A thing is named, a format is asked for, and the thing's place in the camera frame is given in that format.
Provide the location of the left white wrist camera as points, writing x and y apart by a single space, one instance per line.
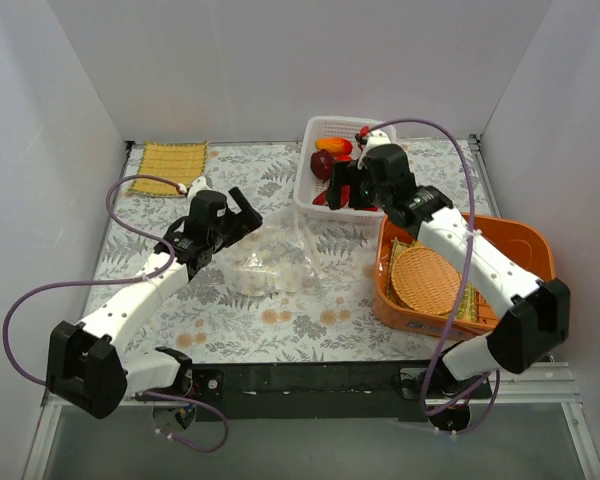
197 185

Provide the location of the red fake lobster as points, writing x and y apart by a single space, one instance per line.
320 199

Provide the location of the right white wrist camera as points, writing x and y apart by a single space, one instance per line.
368 138

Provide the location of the orange yellow fake mango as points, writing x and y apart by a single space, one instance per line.
335 146

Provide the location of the yellow woven mat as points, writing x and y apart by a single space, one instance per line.
178 163

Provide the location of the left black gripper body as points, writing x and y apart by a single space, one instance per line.
238 220

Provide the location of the round woven bamboo tray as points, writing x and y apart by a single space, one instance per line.
423 281

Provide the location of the orange plastic tub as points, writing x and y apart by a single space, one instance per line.
521 243

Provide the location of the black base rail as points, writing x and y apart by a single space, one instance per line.
305 390

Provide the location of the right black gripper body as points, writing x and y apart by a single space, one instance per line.
347 182

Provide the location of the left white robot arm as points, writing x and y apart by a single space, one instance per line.
84 365

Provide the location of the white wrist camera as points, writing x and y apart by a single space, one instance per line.
197 185
368 138

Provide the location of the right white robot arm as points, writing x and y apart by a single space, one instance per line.
533 314

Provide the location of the white perforated plastic basket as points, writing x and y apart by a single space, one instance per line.
307 187

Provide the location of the dark red fake fruit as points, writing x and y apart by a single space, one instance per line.
321 165

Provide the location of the clear zip top bag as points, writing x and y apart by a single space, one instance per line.
278 257

